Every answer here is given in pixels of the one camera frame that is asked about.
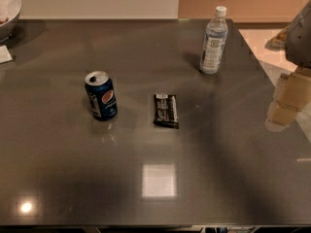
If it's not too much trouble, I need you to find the white paper napkin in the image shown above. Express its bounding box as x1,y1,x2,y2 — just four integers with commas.
0,46,13,63

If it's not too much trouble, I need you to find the clear plastic water bottle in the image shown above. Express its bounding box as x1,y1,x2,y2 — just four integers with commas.
200,6,228,74

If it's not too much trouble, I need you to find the blue pepsi can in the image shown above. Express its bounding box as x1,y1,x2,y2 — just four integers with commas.
85,71,118,120

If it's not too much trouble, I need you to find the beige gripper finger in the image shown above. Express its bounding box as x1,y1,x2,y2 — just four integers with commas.
265,67,311,132

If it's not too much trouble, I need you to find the white bowl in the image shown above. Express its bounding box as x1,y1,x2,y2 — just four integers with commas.
0,0,21,42

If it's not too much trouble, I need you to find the black snack bar wrapper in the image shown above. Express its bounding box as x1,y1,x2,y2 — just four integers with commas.
154,93,179,129

